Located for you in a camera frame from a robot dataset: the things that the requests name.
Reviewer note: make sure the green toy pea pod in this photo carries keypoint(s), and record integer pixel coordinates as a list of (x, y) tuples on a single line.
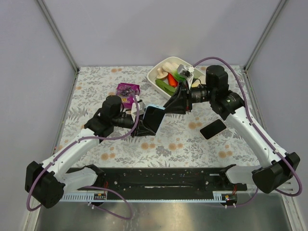
[(165, 87)]

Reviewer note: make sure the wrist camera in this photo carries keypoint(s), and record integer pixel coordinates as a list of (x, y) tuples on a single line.
[(185, 72), (138, 105)]

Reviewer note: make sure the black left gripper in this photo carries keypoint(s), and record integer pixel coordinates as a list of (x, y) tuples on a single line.
[(136, 125)]

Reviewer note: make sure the floral table cloth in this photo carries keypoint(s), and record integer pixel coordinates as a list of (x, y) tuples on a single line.
[(178, 142)]

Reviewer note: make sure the white plastic basin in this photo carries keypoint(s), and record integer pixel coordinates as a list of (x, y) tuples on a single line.
[(194, 81)]

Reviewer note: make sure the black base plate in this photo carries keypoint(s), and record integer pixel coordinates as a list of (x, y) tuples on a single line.
[(166, 180)]

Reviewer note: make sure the purple snack box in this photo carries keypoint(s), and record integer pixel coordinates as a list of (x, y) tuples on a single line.
[(126, 91)]

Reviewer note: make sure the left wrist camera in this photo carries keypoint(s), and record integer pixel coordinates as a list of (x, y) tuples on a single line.
[(138, 105)]

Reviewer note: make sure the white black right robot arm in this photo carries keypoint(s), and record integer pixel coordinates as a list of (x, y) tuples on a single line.
[(276, 165)]

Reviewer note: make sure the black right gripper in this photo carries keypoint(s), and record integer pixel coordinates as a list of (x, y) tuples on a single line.
[(188, 98)]

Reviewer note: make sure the black smartphone on table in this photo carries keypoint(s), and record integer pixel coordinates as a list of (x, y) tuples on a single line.
[(213, 129)]

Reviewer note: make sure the black phone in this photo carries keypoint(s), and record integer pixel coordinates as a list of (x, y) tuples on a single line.
[(153, 117)]

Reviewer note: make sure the toy bok choy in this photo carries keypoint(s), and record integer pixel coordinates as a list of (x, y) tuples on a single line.
[(172, 69)]

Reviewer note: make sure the toy carrot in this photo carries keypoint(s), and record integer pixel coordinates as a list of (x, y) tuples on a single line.
[(172, 81)]

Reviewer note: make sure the toy mushroom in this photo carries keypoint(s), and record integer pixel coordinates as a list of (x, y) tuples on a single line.
[(161, 74)]

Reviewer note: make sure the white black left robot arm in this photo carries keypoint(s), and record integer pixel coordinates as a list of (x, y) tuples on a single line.
[(49, 180)]

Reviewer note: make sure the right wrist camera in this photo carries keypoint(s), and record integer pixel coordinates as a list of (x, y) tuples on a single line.
[(185, 72)]

